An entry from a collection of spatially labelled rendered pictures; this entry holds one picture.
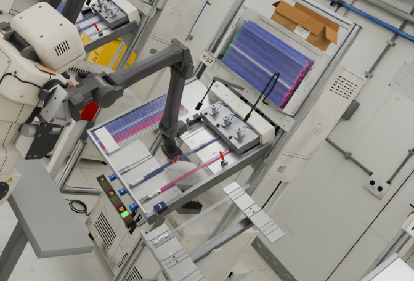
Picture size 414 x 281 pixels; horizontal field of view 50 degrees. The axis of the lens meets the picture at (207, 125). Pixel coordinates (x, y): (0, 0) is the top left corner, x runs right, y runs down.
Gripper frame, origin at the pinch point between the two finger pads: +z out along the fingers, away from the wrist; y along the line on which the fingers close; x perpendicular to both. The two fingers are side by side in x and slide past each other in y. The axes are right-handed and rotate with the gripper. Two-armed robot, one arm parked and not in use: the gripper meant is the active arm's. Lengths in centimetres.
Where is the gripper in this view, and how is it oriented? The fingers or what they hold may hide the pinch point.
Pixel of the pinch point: (174, 161)
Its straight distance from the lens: 220.2
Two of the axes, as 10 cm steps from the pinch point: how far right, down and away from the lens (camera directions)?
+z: 1.0, 6.9, 7.2
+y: -5.6, -5.6, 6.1
